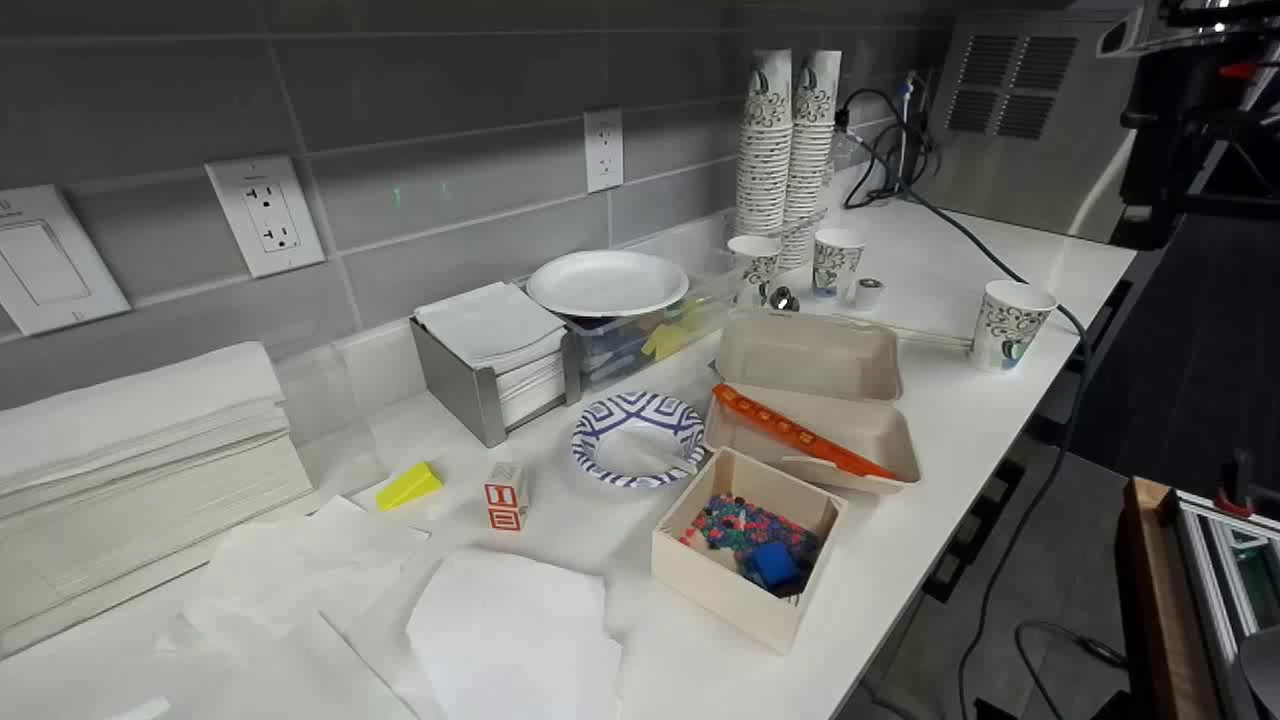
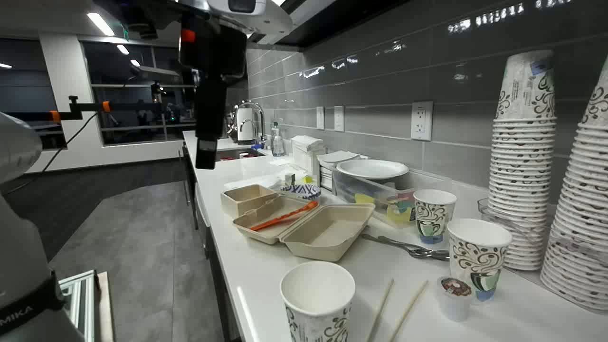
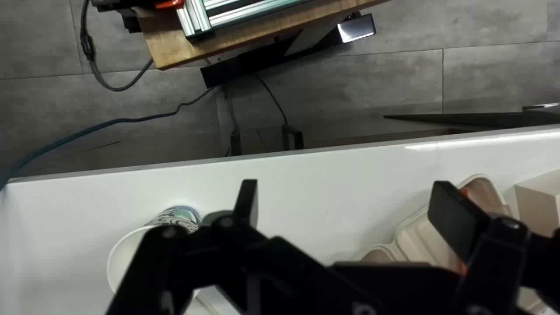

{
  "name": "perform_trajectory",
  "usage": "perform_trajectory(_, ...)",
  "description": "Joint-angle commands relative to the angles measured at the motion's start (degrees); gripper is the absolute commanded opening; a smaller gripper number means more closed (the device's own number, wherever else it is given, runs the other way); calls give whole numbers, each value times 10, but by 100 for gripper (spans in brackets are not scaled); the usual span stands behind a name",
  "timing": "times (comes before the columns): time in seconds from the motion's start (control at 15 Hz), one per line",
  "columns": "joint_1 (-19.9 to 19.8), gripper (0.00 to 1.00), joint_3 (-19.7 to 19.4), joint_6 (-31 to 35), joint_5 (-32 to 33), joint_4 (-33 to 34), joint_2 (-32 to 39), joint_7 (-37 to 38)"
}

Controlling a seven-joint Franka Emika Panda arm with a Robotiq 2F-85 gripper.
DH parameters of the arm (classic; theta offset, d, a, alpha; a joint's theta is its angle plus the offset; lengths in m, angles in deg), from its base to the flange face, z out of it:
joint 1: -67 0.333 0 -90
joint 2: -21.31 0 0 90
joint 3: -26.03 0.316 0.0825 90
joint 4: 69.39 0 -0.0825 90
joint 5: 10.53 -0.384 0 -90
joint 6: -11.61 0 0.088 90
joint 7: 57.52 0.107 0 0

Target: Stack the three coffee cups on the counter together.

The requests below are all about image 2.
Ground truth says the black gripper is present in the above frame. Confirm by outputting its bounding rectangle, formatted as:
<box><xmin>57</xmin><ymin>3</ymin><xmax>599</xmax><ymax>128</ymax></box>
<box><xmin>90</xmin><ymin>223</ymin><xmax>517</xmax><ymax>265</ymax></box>
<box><xmin>181</xmin><ymin>12</ymin><xmax>247</xmax><ymax>168</ymax></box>

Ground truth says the patterned paper cup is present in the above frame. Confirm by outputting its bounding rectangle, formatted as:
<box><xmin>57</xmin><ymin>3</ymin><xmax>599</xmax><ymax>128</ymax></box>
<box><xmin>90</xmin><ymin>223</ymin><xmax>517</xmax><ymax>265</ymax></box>
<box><xmin>415</xmin><ymin>189</ymin><xmax>456</xmax><ymax>242</ymax></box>
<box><xmin>280</xmin><ymin>259</ymin><xmax>358</xmax><ymax>342</ymax></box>
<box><xmin>447</xmin><ymin>218</ymin><xmax>513</xmax><ymax>299</ymax></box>

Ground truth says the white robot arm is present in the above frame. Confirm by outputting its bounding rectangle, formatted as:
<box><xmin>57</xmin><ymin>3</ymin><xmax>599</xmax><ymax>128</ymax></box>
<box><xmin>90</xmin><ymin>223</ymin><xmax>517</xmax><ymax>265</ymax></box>
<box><xmin>168</xmin><ymin>0</ymin><xmax>293</xmax><ymax>168</ymax></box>

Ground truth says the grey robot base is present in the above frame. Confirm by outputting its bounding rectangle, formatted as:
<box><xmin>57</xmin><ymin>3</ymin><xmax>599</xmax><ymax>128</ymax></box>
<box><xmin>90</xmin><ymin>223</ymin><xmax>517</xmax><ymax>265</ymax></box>
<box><xmin>0</xmin><ymin>111</ymin><xmax>82</xmax><ymax>342</ymax></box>

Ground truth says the left tall paper cup stack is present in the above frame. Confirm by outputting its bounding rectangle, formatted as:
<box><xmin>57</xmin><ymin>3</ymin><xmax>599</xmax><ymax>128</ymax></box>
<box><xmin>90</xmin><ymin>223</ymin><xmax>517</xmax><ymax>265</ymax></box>
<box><xmin>489</xmin><ymin>49</ymin><xmax>557</xmax><ymax>271</ymax></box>

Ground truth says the tall paper cup stack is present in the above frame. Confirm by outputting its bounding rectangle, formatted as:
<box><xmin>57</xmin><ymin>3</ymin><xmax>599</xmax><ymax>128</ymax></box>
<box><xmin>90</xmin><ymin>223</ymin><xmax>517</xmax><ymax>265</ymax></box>
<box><xmin>489</xmin><ymin>49</ymin><xmax>557</xmax><ymax>271</ymax></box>
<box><xmin>540</xmin><ymin>60</ymin><xmax>608</xmax><ymax>311</ymax></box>

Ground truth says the right tall paper cup stack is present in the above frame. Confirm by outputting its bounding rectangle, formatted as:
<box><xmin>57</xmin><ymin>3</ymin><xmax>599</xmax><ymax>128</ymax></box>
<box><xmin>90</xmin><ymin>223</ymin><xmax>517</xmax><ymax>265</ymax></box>
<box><xmin>540</xmin><ymin>60</ymin><xmax>608</xmax><ymax>311</ymax></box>

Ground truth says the electric kettle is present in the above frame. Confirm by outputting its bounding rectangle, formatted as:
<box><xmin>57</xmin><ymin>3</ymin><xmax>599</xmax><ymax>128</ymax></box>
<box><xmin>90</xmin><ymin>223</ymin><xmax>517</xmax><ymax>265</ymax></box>
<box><xmin>232</xmin><ymin>100</ymin><xmax>263</xmax><ymax>142</ymax></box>

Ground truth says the clear water bottle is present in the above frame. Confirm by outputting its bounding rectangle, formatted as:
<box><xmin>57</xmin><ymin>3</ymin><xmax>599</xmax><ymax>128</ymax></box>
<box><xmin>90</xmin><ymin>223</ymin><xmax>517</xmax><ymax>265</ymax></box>
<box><xmin>270</xmin><ymin>121</ymin><xmax>287</xmax><ymax>155</ymax></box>

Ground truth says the small beige tray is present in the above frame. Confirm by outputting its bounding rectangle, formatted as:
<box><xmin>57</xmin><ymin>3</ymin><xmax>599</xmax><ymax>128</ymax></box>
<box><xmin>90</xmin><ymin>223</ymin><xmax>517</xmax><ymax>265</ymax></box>
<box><xmin>221</xmin><ymin>183</ymin><xmax>278</xmax><ymax>216</ymax></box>

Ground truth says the blue patterned small bowl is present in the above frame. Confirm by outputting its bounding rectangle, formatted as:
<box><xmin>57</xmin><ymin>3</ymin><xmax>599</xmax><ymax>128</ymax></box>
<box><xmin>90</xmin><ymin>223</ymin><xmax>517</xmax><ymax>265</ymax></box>
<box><xmin>283</xmin><ymin>183</ymin><xmax>321</xmax><ymax>199</ymax></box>

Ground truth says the orange plastic utensil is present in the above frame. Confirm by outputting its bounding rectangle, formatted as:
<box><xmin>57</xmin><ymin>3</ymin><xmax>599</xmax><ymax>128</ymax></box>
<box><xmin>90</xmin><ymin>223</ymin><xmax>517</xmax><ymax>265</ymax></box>
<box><xmin>251</xmin><ymin>199</ymin><xmax>320</xmax><ymax>231</ymax></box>

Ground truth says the white plate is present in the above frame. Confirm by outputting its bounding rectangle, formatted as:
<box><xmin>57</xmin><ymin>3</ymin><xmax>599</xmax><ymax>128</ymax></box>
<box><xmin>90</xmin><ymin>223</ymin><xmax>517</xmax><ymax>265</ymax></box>
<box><xmin>337</xmin><ymin>159</ymin><xmax>409</xmax><ymax>180</ymax></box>

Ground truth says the open beige takeout container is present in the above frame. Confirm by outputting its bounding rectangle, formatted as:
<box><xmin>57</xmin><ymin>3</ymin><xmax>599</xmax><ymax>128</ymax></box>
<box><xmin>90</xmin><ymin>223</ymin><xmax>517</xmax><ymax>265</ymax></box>
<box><xmin>234</xmin><ymin>195</ymin><xmax>375</xmax><ymax>261</ymax></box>

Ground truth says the clear plastic storage bin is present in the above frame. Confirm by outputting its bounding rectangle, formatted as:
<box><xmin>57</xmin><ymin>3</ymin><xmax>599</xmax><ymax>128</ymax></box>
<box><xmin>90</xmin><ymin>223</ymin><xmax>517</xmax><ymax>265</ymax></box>
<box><xmin>333</xmin><ymin>170</ymin><xmax>415</xmax><ymax>227</ymax></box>

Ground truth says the metal spoon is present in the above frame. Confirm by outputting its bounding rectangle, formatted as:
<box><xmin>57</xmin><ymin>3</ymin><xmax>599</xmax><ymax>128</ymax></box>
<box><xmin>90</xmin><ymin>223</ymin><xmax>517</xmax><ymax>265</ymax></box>
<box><xmin>361</xmin><ymin>233</ymin><xmax>449</xmax><ymax>259</ymax></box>

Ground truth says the left wooden chopstick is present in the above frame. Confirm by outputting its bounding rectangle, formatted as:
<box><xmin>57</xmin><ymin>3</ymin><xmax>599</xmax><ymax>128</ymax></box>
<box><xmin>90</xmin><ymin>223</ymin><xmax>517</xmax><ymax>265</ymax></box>
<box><xmin>365</xmin><ymin>278</ymin><xmax>396</xmax><ymax>342</ymax></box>

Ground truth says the small creamer cup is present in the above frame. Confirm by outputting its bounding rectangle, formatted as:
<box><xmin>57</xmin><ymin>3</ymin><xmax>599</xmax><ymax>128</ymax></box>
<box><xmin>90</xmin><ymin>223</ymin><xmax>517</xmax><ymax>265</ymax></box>
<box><xmin>437</xmin><ymin>277</ymin><xmax>473</xmax><ymax>320</ymax></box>

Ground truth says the white wall outlet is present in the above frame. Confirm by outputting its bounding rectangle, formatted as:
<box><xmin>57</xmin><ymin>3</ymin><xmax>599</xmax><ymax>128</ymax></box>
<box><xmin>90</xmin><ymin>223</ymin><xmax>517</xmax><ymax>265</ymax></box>
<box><xmin>411</xmin><ymin>100</ymin><xmax>434</xmax><ymax>140</ymax></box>

